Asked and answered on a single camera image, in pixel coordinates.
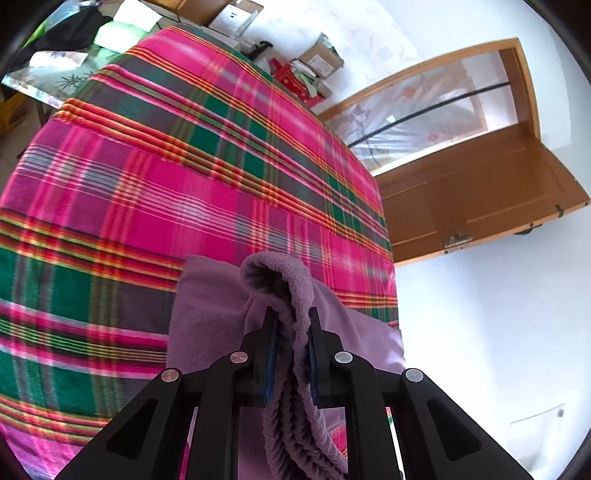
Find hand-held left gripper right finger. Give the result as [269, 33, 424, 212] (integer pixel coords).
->
[307, 307, 532, 480]

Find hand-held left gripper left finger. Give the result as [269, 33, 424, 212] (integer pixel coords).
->
[55, 306, 279, 480]

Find purple fleece garment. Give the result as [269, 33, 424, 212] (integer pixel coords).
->
[166, 251, 407, 480]

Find pink plaid bed blanket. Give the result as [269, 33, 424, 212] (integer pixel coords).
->
[0, 25, 400, 480]

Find wooden door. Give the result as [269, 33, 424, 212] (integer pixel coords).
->
[374, 124, 591, 268]

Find clear plastic door curtain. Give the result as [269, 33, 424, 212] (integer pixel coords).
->
[335, 51, 488, 169]

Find red patterned box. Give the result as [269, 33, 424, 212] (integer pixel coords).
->
[270, 58, 326, 109]

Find brown cardboard box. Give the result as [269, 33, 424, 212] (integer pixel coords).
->
[295, 32, 345, 79]

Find white cardboard box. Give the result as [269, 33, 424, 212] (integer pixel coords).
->
[210, 0, 264, 40]

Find glass topped side table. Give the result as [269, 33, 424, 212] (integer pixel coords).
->
[0, 0, 162, 109]

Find yellow cardboard box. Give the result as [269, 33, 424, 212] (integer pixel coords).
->
[0, 90, 28, 134]

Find green tissue pack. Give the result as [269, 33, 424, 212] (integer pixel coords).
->
[95, 21, 151, 49]

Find white paper sheet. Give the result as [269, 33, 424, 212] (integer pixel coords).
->
[113, 0, 162, 24]

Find black cloth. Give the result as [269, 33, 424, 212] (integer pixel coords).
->
[32, 7, 114, 51]

